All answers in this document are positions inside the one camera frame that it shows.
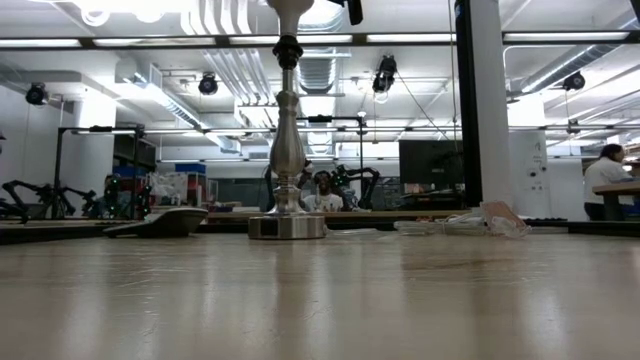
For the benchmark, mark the white flood lightbulb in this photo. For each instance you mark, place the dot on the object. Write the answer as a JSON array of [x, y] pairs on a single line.
[[290, 15]]

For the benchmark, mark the silver table lamp base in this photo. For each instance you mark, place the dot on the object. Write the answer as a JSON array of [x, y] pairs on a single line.
[[287, 150]]

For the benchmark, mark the black background robot arm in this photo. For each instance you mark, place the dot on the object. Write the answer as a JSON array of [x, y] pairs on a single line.
[[367, 175], [80, 196], [25, 189]]

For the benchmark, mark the black rig beam with lights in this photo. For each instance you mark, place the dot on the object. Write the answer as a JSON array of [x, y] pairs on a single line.
[[359, 40]]

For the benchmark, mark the black ceiling-hung device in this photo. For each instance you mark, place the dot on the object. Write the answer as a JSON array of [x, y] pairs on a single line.
[[36, 94], [385, 75], [208, 85], [574, 81]]

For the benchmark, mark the black monitor screen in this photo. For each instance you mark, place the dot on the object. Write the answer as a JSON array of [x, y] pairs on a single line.
[[430, 165]]

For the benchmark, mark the person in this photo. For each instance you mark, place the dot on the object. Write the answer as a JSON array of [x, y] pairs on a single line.
[[602, 175], [111, 192], [325, 202]]

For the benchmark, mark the blue storage bin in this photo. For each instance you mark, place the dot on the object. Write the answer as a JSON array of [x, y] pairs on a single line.
[[190, 168]]

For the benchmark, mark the red storage bin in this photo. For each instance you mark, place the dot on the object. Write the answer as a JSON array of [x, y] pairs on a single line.
[[196, 190]]

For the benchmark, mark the grey desk calculator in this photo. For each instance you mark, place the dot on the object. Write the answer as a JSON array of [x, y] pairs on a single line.
[[170, 222]]

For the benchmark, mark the wooden workbench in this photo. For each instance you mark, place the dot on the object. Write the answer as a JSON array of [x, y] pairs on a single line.
[[620, 189]]

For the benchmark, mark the black background station frame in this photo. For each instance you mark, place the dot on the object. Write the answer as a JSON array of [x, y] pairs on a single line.
[[320, 119], [100, 129]]

